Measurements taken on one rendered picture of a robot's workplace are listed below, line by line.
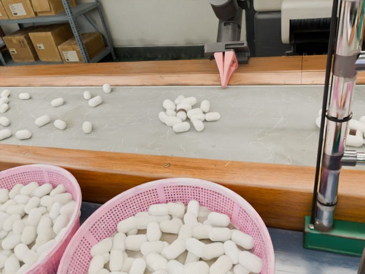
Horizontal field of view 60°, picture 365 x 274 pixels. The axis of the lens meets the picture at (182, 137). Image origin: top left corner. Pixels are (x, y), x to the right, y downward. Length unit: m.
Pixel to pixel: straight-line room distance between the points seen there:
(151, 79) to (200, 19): 2.05
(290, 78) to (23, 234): 0.62
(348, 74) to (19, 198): 0.54
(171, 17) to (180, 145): 2.43
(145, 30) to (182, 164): 2.68
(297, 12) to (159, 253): 0.95
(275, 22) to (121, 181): 1.14
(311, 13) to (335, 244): 0.85
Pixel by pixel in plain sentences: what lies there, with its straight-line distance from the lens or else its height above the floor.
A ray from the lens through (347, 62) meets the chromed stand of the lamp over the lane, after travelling 0.34.
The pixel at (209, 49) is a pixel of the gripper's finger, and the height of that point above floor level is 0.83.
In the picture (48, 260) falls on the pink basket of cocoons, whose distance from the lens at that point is 0.49.
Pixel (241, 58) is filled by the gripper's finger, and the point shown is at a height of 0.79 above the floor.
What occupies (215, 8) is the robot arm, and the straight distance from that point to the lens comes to 0.77.
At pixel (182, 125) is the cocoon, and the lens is 0.64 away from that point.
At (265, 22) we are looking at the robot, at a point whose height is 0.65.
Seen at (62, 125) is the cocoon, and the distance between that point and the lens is 0.78.
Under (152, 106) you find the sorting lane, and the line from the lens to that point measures 0.77.
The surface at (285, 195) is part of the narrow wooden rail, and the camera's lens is 0.49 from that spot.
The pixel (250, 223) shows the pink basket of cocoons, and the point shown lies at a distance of 0.45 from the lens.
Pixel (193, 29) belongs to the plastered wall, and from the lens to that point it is 2.94.
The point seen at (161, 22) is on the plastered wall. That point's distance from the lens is 3.05.
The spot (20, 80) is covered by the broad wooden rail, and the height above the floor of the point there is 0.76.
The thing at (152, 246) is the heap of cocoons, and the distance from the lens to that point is 0.46.
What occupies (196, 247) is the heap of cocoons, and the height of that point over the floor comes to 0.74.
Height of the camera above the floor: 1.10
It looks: 35 degrees down
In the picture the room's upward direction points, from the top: 11 degrees counter-clockwise
